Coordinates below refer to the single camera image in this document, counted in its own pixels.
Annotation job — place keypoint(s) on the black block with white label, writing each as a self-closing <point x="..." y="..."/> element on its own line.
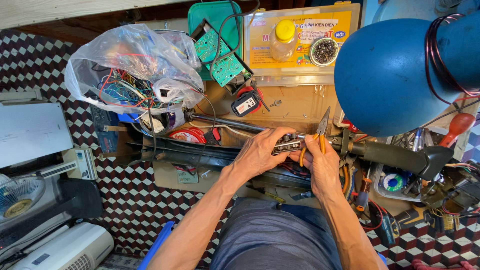
<point x="245" y="103"/>

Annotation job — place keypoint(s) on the small fan with guard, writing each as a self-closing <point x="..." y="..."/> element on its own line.
<point x="18" y="197"/>

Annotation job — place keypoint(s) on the white flat panel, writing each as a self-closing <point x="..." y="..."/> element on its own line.
<point x="32" y="131"/>

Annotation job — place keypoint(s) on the pale wooden plank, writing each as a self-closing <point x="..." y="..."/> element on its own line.
<point x="75" y="11"/>

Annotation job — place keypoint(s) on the person's grey shorts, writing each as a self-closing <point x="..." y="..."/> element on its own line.
<point x="277" y="236"/>

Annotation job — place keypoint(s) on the blue desk lamp shade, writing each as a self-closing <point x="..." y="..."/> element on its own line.
<point x="382" y="75"/>

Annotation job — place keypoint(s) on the green circuit board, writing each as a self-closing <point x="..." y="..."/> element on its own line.
<point x="219" y="56"/>

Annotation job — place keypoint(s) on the steel fan stand rod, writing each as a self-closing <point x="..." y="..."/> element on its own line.
<point x="225" y="120"/>

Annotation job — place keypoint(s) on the clear bottle with yellow cap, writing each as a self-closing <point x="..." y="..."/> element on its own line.
<point x="283" y="39"/>

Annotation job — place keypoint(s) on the person's left hand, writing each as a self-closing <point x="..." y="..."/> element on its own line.
<point x="255" y="152"/>

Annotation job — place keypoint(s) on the white appliance control panel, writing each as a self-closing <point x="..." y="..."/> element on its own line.
<point x="80" y="163"/>

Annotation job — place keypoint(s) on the person's right hand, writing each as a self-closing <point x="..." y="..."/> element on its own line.
<point x="328" y="168"/>

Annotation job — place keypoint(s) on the yellow and black tool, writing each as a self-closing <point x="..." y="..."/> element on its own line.
<point x="416" y="217"/>

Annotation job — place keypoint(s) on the teal plastic container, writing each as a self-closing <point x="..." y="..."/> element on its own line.
<point x="210" y="15"/>

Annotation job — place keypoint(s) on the clear plastic tray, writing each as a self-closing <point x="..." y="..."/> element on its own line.
<point x="378" y="191"/>

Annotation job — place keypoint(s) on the round tin of small parts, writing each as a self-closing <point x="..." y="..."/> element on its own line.
<point x="324" y="51"/>

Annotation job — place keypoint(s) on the red round tin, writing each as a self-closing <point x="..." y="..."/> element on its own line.
<point x="186" y="135"/>

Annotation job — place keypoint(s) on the white air cooler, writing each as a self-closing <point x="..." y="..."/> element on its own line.
<point x="63" y="249"/>

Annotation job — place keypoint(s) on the small metal screw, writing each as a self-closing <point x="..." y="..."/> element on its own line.
<point x="276" y="102"/>

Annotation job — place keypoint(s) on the clear parts box yellow label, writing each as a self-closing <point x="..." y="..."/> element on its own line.
<point x="300" y="73"/>

